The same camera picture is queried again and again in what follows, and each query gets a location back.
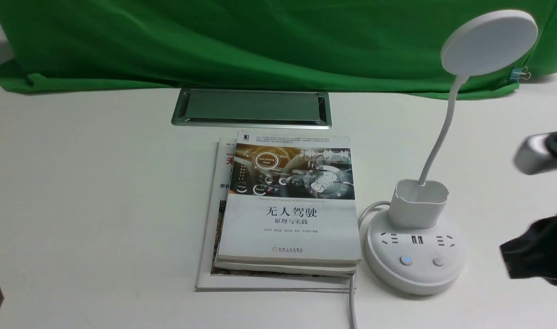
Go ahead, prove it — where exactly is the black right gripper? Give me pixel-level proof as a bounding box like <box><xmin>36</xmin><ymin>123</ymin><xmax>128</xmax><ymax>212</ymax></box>
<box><xmin>500</xmin><ymin>215</ymin><xmax>557</xmax><ymax>286</ymax></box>

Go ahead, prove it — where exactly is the white desk lamp with base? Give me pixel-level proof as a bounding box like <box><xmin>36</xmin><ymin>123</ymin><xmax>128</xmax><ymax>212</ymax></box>
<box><xmin>360</xmin><ymin>9</ymin><xmax>539</xmax><ymax>296</ymax></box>

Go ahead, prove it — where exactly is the blue binder clip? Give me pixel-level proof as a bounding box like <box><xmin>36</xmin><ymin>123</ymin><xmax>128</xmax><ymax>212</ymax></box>
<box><xmin>509</xmin><ymin>66</ymin><xmax>532</xmax><ymax>83</ymax></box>

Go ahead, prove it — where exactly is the middle book in stack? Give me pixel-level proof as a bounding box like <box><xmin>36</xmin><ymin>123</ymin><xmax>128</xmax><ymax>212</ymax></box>
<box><xmin>213</xmin><ymin>260</ymin><xmax>357</xmax><ymax>277</ymax></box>

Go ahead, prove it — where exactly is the green backdrop cloth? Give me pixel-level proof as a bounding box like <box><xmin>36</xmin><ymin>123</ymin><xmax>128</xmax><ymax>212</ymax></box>
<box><xmin>0</xmin><ymin>0</ymin><xmax>557</xmax><ymax>99</ymax></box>

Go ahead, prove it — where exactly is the top self-driving book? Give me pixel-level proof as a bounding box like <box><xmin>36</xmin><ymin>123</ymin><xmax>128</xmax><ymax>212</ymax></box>
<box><xmin>217</xmin><ymin>131</ymin><xmax>362</xmax><ymax>267</ymax></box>

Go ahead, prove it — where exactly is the large bottom white book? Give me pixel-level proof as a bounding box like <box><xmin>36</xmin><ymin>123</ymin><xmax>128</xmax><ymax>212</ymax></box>
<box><xmin>195</xmin><ymin>139</ymin><xmax>350</xmax><ymax>294</ymax></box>

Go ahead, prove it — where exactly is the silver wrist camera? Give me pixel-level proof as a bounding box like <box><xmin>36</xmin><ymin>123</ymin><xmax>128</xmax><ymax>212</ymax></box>
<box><xmin>514</xmin><ymin>131</ymin><xmax>557</xmax><ymax>175</ymax></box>

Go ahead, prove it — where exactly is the white lamp power cable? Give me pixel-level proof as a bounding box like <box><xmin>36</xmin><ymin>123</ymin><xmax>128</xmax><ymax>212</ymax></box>
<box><xmin>349</xmin><ymin>201</ymin><xmax>392</xmax><ymax>329</ymax></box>

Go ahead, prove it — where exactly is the silver desk cable hatch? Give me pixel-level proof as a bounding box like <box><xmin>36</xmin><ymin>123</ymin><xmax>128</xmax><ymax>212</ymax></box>
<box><xmin>170</xmin><ymin>87</ymin><xmax>333</xmax><ymax>130</ymax></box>

